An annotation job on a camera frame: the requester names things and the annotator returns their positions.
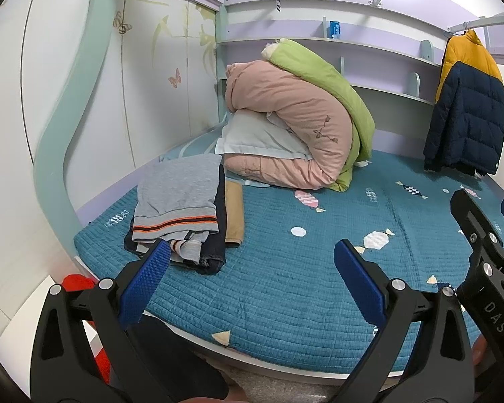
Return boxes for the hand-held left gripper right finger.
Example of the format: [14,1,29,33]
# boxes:
[334,239,475,403]

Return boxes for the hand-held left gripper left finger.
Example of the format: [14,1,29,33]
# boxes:
[29,240,171,403]

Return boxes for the grey and navy zip jacket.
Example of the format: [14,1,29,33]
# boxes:
[132,154,221,261]

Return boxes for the teal quilted bed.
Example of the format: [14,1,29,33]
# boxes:
[73,128,504,376]

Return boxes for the dark navy pants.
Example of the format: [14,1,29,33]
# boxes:
[124,164,227,275]

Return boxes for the red object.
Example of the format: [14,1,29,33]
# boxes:
[62,274,110,383]

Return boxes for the person's dark clothing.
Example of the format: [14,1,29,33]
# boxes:
[128,315,229,403]

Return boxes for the tan pants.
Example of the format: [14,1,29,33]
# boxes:
[224,181,245,248]

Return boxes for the yellow and navy puffer jacket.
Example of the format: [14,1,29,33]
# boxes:
[423,29,504,176]

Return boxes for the white pillow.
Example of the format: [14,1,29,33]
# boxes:
[215,111,316,162]

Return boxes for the green quilt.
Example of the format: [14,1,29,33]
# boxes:
[262,39,376,192]

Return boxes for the pale green bed frame arch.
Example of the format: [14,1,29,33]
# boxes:
[34,0,122,236]

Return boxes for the lavender wall shelf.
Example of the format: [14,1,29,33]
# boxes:
[216,0,444,105]

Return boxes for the metal clothes rail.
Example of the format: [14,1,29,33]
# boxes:
[447,14,504,34]

